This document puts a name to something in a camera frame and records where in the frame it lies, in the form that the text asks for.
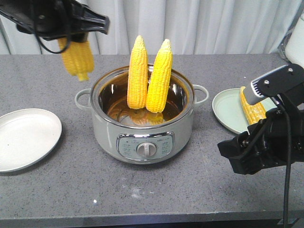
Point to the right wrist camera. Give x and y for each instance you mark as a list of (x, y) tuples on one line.
[(285, 80)]

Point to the grey pleated curtain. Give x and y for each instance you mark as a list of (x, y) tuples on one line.
[(195, 26)]

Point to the white round plate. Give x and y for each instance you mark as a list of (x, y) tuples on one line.
[(26, 137)]

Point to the green round plate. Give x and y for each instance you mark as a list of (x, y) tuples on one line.
[(228, 110)]

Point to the white rice cooker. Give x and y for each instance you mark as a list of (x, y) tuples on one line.
[(294, 50)]

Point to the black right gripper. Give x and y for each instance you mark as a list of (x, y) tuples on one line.
[(273, 142)]

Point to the yellow corn cob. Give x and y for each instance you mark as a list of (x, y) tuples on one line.
[(253, 113), (78, 60), (138, 75), (160, 79)]

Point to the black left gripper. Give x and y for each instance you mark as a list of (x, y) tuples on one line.
[(52, 19)]

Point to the green electric cooking pot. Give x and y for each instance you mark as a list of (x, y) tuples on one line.
[(139, 136)]

